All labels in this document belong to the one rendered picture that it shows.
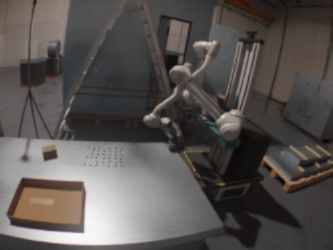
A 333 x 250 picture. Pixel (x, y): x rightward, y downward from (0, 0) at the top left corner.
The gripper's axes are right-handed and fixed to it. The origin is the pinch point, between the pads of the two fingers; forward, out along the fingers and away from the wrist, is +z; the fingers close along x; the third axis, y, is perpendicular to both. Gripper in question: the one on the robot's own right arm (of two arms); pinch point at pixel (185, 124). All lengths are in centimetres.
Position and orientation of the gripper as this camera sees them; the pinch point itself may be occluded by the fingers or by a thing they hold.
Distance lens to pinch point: 184.9
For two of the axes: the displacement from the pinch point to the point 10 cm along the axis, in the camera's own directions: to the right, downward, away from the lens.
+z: -1.7, 9.1, 3.9
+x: -2.4, -4.2, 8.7
